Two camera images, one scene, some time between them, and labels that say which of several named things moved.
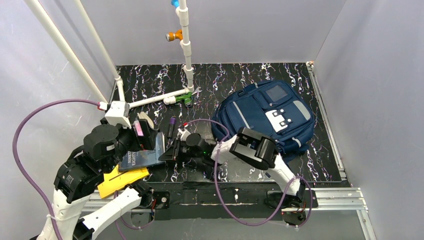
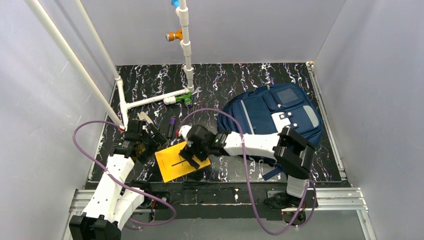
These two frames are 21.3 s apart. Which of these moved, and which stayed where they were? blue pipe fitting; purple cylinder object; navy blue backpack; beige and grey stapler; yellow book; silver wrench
Moved: yellow book; navy blue backpack
Stayed: beige and grey stapler; blue pipe fitting; silver wrench; purple cylinder object
